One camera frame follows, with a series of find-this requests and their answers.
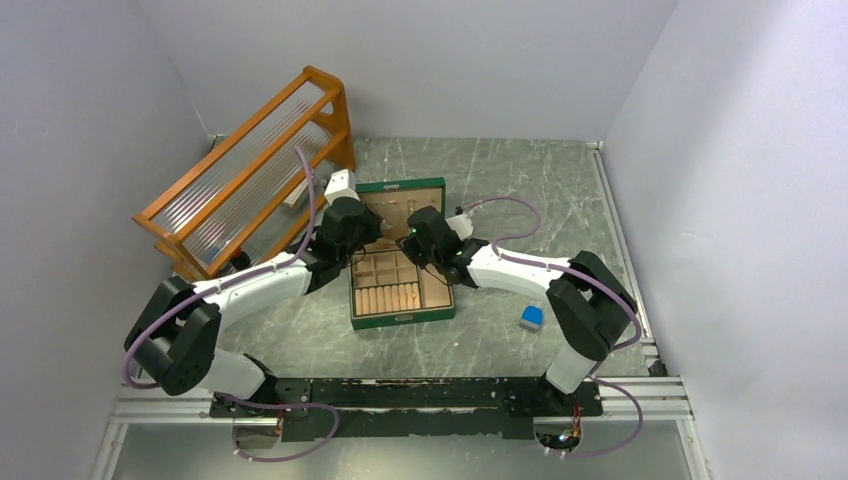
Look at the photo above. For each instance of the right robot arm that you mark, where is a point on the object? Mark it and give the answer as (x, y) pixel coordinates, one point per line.
(591, 307)

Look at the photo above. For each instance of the blue grey small box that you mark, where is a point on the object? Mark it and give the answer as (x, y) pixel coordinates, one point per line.
(532, 318)

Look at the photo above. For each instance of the orange wooden rack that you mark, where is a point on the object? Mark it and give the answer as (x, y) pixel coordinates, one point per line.
(233, 198)

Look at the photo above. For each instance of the red black object on rack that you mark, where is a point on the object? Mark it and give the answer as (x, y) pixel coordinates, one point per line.
(240, 260)

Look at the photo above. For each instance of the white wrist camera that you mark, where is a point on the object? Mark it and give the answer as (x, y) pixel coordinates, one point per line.
(341, 184)
(461, 223)

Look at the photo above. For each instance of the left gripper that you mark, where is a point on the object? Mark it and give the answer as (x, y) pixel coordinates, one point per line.
(373, 226)

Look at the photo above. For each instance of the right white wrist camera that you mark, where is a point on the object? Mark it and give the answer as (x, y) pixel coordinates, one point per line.
(461, 223)

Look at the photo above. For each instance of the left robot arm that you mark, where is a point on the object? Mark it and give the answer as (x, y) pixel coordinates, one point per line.
(174, 340)

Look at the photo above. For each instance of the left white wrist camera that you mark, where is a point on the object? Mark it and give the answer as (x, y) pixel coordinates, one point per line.
(341, 184)

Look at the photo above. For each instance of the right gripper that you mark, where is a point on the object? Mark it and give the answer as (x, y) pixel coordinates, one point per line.
(408, 245)

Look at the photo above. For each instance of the white grey small carton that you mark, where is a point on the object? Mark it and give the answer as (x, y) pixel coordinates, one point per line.
(297, 196)

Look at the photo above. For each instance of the green jewelry box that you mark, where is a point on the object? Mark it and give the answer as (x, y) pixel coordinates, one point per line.
(386, 289)

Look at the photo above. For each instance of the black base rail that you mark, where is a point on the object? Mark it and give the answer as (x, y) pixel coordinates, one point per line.
(511, 407)

